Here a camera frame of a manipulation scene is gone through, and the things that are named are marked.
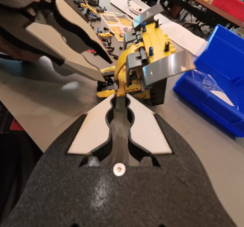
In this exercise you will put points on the clear plastic bag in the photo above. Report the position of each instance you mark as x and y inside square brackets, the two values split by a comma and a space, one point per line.
[209, 81]

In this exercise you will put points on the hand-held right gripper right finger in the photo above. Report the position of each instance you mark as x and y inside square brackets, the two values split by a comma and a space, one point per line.
[148, 133]

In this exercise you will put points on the blue plastic bin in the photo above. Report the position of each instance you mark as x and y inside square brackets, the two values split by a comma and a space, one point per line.
[219, 49]

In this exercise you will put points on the yellow toy brick vehicle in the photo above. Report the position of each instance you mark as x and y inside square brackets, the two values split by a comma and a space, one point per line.
[158, 38]

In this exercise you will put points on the white paper sheet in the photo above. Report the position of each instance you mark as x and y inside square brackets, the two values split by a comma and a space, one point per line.
[183, 34]

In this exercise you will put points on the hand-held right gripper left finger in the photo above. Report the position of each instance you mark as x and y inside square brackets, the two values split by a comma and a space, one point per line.
[91, 133]

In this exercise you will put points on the yellow instruction booklet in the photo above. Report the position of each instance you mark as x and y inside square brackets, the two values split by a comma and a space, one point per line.
[112, 18]

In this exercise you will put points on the red box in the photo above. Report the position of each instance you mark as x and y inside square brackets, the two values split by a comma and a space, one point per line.
[17, 124]

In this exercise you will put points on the red plastic bin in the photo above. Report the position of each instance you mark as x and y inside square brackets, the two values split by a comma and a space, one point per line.
[228, 5]

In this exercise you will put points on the black office chair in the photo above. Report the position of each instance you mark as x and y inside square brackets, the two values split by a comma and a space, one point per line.
[196, 23]

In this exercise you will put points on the person's left hand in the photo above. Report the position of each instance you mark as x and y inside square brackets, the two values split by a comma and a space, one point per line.
[15, 48]

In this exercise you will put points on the wooden table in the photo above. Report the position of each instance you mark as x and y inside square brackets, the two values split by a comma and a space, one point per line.
[202, 2]

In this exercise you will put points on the scattered small toy brick pieces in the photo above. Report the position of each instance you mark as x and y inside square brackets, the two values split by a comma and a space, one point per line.
[105, 35]

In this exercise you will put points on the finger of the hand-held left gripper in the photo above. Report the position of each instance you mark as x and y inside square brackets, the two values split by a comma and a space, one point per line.
[57, 45]
[74, 15]

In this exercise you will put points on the white lamp stand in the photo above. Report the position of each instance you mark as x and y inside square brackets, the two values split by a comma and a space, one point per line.
[122, 4]

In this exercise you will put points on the black toy tyre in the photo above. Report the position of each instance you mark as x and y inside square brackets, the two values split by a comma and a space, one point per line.
[93, 0]

